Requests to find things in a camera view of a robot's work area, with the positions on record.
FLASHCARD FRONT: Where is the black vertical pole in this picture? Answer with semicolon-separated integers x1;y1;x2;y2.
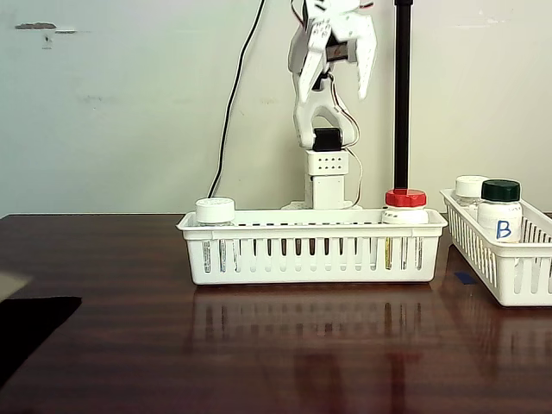
394;0;416;193

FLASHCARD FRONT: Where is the black hanging cable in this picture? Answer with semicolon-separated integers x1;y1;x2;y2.
209;0;267;199

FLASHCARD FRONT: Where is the white bottle with red cap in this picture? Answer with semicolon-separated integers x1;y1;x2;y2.
381;188;430;273

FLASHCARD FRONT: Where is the white plastic basket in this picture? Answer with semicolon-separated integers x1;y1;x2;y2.
176;209;449;285
439;188;552;308

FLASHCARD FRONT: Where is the green cap bottle marked B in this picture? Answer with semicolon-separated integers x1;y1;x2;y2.
476;179;525;245

